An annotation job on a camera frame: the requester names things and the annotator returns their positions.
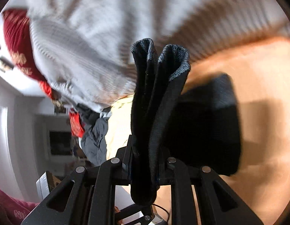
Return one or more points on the red patterned cloth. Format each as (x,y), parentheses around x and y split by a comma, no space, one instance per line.
(16,31)

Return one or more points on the grey white striped duvet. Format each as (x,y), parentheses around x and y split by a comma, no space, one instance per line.
(83,47)

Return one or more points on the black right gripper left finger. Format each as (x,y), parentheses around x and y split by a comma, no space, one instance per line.
(87,196)

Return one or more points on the magenta sleeved left forearm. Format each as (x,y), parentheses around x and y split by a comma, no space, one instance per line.
(12,210)

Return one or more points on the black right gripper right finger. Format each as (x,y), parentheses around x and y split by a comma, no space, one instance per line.
(201,196)

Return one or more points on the black pants with patterned waistband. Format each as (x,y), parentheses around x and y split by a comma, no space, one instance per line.
(199,127)

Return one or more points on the grey padded jacket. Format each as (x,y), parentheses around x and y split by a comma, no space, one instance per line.
(95,126)

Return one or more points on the orange bed sheet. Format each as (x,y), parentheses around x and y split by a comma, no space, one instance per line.
(260,75)

